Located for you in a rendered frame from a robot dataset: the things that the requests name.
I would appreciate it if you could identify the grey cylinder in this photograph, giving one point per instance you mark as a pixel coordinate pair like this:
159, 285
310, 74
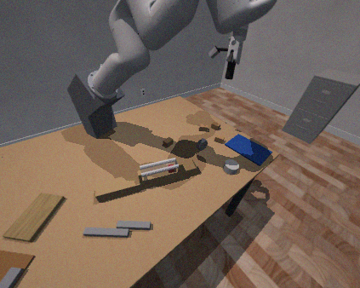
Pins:
231, 166

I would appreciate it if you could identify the grey square stick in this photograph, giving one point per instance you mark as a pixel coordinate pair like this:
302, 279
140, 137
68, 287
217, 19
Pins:
107, 232
134, 225

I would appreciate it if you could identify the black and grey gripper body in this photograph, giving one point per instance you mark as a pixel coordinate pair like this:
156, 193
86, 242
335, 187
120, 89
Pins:
236, 44

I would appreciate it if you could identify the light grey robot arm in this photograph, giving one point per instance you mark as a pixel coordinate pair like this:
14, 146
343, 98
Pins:
156, 22

